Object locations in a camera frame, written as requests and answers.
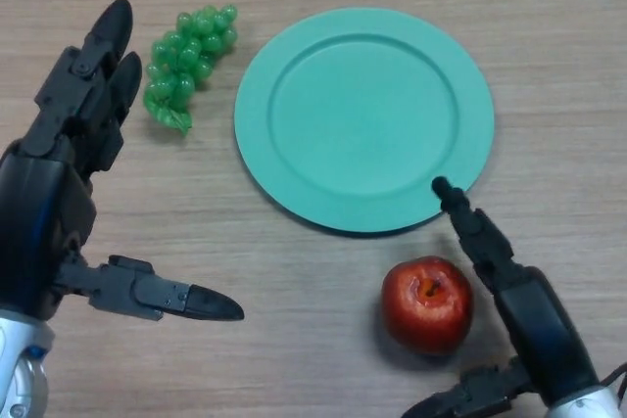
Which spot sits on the green grape bunch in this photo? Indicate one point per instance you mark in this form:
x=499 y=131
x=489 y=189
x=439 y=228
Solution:
x=188 y=53

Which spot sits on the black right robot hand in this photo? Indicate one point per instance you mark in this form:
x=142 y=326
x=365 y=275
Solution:
x=539 y=320

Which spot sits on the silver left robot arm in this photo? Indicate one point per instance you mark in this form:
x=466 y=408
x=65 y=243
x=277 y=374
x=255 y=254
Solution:
x=19 y=364

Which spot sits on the red apple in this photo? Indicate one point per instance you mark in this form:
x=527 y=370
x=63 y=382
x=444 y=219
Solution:
x=426 y=308

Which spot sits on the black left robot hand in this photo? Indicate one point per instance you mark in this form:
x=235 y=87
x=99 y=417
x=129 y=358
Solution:
x=39 y=212

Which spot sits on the green round plate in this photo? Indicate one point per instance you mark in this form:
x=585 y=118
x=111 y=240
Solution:
x=362 y=119

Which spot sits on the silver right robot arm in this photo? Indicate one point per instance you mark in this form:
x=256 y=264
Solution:
x=588 y=405

